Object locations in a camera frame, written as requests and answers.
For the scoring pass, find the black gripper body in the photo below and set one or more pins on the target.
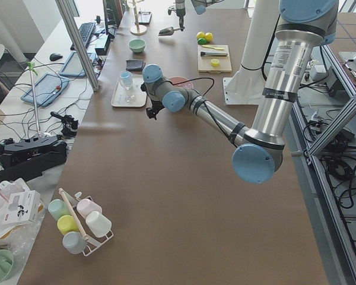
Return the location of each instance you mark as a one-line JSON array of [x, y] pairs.
[[181, 15], [156, 107]]

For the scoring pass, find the steel ice scoop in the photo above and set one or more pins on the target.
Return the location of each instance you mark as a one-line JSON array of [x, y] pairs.
[[168, 31]]

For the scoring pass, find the pink bowl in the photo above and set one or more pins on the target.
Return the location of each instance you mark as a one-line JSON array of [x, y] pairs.
[[181, 82]]

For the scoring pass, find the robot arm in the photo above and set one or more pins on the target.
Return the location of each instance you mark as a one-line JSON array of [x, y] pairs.
[[280, 40], [179, 7]]

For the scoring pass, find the light blue cup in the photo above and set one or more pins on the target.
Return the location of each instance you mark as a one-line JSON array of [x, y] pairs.
[[126, 80]]

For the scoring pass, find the pink cup in rack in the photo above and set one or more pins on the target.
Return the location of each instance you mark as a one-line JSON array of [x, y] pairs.
[[86, 206]]

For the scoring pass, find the white cup in rack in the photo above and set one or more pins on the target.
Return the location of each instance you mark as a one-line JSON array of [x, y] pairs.
[[98, 224]]

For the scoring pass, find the green cup in rack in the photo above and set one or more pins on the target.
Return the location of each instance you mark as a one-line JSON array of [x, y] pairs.
[[57, 208]]

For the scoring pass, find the yellow cup in rack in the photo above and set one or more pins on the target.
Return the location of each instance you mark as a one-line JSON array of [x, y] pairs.
[[66, 224]]

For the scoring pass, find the grey cup in rack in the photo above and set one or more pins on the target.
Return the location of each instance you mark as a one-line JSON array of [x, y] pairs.
[[74, 242]]

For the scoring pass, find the whole lemon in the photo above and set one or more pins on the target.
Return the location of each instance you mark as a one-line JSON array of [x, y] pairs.
[[208, 36], [200, 35]]

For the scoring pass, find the cream serving tray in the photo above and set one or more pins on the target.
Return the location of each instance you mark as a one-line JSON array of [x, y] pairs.
[[118, 97]]

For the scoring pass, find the clear wine glass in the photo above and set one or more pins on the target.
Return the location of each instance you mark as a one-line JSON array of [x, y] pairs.
[[130, 96]]

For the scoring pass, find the green lime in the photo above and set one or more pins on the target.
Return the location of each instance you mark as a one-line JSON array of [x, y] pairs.
[[202, 41]]

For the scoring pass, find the yellow plastic knife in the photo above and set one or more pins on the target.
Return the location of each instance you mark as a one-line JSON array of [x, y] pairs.
[[212, 47]]

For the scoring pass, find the steel muddler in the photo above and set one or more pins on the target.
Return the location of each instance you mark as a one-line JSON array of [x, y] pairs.
[[215, 54]]

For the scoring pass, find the black framed tray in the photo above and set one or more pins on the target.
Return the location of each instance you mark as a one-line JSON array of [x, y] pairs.
[[144, 17]]

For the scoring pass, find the bamboo cutting board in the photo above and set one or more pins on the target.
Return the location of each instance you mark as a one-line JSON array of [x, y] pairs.
[[204, 63]]

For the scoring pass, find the wooden mug stand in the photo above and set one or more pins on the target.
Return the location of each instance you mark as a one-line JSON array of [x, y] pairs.
[[137, 29]]

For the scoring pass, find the grey folded cloth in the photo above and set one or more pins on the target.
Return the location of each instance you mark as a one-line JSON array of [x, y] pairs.
[[135, 65]]

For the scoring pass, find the lemon half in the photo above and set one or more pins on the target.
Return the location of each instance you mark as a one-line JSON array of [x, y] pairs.
[[215, 62]]

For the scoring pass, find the green bowl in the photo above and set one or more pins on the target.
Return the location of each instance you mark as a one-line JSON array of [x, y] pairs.
[[137, 45]]

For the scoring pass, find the blue tablet far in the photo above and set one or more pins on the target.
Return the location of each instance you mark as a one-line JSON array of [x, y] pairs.
[[72, 68]]

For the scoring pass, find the blue tablet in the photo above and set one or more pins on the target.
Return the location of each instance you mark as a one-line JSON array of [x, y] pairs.
[[72, 68], [48, 88]]

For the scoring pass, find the black keyboard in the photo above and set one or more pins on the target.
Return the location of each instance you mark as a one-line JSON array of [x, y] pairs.
[[86, 31]]

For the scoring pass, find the blue tablet near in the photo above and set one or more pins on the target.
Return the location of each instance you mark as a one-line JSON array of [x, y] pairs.
[[48, 88]]

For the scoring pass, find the black computer mouse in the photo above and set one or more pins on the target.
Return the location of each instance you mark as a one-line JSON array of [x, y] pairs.
[[55, 56]]

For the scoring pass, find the black device case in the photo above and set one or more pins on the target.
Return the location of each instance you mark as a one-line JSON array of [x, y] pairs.
[[28, 158]]

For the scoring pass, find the white product box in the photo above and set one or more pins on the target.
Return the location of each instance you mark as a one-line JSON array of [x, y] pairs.
[[22, 208]]

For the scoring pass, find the aluminium frame post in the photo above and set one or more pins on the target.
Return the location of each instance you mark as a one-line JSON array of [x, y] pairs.
[[71, 27]]

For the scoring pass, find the wooden rack handle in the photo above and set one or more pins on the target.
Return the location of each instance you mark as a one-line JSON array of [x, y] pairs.
[[73, 214]]

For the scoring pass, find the white wire cup rack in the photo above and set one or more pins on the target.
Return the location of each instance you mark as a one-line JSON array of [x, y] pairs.
[[93, 243]]

